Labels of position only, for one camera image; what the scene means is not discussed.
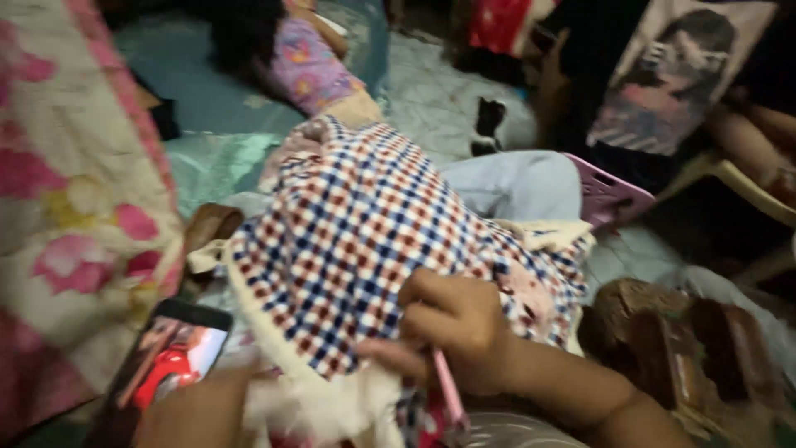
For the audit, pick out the person's left hand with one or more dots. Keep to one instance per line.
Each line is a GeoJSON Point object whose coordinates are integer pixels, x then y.
{"type": "Point", "coordinates": [199, 410]}

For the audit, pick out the person's right hand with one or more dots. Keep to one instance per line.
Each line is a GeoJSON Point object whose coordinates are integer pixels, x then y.
{"type": "Point", "coordinates": [469, 330]}

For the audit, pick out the person's right fingers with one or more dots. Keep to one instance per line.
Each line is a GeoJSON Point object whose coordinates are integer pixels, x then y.
{"type": "Point", "coordinates": [429, 314]}

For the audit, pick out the pink slim hand tool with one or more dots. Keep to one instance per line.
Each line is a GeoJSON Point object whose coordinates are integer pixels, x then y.
{"type": "Point", "coordinates": [449, 389]}

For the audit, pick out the red blue checkered cloth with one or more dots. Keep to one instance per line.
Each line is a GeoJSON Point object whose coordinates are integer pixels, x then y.
{"type": "Point", "coordinates": [360, 236]}

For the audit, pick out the person's grey garment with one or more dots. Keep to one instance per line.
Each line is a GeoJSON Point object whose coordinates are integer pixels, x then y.
{"type": "Point", "coordinates": [522, 432]}

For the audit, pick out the light blue garment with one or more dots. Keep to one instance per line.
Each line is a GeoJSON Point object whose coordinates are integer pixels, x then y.
{"type": "Point", "coordinates": [516, 183]}

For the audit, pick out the black and white cat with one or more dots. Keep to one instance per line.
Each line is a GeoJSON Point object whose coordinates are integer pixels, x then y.
{"type": "Point", "coordinates": [488, 127]}

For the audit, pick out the pink plastic stool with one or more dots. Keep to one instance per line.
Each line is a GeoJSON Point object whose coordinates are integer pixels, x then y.
{"type": "Point", "coordinates": [606, 193]}

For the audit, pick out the brown rounded object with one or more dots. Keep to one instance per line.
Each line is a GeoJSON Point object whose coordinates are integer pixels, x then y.
{"type": "Point", "coordinates": [211, 227]}

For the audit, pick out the brown wooden carved furniture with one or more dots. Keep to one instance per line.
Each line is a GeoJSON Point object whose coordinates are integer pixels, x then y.
{"type": "Point", "coordinates": [678, 354]}

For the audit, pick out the black smartphone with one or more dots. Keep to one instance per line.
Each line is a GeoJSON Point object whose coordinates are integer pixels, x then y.
{"type": "Point", "coordinates": [168, 367]}

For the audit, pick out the teal bed sheet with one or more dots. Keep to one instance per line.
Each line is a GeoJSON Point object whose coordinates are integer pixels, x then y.
{"type": "Point", "coordinates": [217, 106]}

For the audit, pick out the red patterned cloth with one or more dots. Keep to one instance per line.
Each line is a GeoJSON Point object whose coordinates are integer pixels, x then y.
{"type": "Point", "coordinates": [504, 25]}

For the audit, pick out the cream plastic chair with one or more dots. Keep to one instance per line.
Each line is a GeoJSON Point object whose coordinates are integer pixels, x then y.
{"type": "Point", "coordinates": [740, 180]}

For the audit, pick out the pink floral cream blanket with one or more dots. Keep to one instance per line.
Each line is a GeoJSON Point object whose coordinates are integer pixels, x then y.
{"type": "Point", "coordinates": [74, 186]}

